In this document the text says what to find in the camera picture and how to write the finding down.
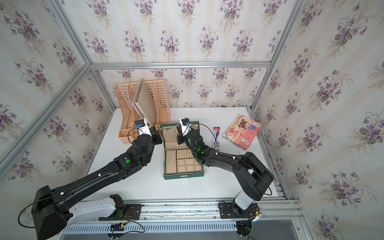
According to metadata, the beige folder in organizer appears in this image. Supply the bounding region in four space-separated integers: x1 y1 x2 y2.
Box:
131 79 157 126

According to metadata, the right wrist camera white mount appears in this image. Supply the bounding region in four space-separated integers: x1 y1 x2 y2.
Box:
180 118 191 137

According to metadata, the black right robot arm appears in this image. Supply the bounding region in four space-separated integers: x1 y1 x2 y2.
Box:
177 124 274 211

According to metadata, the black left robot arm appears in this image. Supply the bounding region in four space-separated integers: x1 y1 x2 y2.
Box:
31 127 162 240

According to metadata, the aluminium front rail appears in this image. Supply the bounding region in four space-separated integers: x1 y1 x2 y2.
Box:
68 198 304 225

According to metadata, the pink cartoon spiral notebook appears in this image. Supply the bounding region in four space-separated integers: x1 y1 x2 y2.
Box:
222 114 262 150

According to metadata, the green jewelry box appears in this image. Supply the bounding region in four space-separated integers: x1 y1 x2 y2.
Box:
160 124 205 180

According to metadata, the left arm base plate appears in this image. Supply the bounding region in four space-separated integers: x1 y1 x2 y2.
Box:
99 194 142 221

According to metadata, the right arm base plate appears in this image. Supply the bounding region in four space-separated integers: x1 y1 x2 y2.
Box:
218 201 260 219

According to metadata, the peach plastic file organizer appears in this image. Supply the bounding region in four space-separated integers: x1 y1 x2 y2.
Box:
115 79 170 145

